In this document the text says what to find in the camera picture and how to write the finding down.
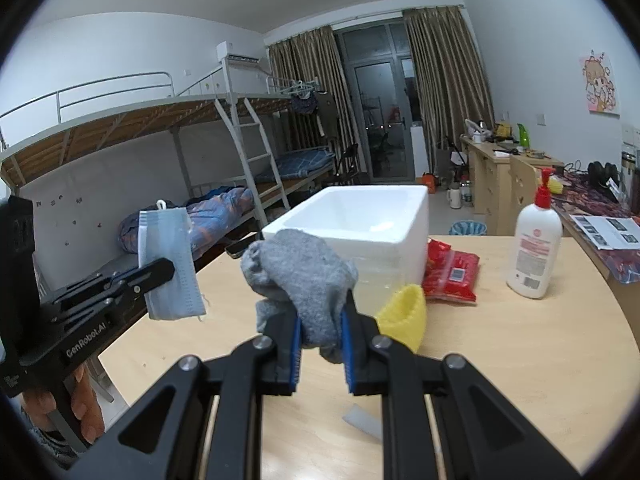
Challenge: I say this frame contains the white bunk bed ladder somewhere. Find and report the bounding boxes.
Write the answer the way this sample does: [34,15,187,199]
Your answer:
[215,97,291,228]

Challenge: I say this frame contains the white air conditioner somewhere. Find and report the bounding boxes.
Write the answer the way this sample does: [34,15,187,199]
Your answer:
[216,41,261,65]

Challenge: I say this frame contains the teal clothes hanger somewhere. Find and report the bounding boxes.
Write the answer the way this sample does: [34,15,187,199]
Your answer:
[267,76,318,98]

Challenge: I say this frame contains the brown curtain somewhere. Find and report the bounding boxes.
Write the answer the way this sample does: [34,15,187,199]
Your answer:
[402,5,496,181]
[267,27,371,186]

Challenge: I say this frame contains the red wet wipes packet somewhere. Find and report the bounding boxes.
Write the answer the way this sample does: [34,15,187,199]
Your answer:
[421,239,481,306]

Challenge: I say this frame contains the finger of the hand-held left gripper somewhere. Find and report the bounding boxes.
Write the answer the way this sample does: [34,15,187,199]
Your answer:
[50,266,146,313]
[107,257,177,311]

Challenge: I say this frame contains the wooden chair with smiley cutout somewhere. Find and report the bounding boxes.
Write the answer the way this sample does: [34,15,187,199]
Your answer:
[509,154,551,236]

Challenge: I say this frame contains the person's left hand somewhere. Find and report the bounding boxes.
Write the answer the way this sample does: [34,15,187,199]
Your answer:
[21,364,107,441]

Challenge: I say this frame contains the blue face mask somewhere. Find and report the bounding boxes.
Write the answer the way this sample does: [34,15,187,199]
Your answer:
[137,199,208,322]

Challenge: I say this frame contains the blue mesh waste basket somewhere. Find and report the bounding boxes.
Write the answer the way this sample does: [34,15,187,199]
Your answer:
[448,220,487,237]

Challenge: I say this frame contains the white foam strip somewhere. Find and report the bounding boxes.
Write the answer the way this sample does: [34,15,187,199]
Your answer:
[341,406,383,443]

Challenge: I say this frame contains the glass balcony door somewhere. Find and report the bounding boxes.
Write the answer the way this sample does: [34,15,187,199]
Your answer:
[332,17,426,181]

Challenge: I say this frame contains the black headphones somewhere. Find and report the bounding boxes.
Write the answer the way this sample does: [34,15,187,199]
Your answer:
[586,161,621,191]

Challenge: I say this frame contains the black smartphone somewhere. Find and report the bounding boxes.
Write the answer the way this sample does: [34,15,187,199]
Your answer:
[225,237,263,260]

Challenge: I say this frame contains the white foam box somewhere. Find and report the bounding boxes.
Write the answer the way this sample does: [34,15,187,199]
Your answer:
[261,185,430,311]

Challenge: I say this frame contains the white pump lotion bottle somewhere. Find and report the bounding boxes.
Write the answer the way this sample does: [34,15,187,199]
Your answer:
[506,167,564,300]

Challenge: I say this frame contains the blue plaid mattress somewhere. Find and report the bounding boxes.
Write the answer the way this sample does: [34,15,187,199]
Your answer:
[252,146,336,183]

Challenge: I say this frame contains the desk with patterned cloth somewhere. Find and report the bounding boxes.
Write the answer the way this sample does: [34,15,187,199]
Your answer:
[550,170,640,286]

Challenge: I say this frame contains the pink cartoon wall poster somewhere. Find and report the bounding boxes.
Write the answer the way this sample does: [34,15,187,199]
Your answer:
[579,50,621,117]

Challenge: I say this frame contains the grey sock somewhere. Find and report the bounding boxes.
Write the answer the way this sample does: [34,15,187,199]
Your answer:
[240,228,360,365]

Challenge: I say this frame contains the white metal bunk bed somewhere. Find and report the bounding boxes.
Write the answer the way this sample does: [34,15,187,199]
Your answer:
[0,72,241,311]
[175,57,336,221]

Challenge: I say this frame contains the dark hanging clothes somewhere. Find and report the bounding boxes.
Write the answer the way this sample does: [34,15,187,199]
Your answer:
[290,91,341,138]

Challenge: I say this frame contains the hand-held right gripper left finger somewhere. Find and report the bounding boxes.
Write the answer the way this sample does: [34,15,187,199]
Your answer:
[65,312,303,480]

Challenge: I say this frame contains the light wooden desk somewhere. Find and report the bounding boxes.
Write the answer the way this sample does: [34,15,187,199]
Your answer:
[460,134,565,222]

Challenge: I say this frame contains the printed paper sheets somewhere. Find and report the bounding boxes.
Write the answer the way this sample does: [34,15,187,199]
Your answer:
[569,214,640,251]

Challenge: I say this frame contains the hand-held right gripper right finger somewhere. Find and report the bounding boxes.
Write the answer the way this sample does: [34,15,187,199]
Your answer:
[341,290,583,480]

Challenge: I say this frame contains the blue patterned blanket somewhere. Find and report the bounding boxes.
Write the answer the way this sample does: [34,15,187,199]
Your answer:
[118,186,256,261]

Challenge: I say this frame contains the black folding chair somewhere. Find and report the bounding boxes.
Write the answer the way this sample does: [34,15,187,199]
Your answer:
[334,143,362,186]

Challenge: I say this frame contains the silver thermos flask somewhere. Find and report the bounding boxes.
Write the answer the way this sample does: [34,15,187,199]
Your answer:
[621,142,640,201]

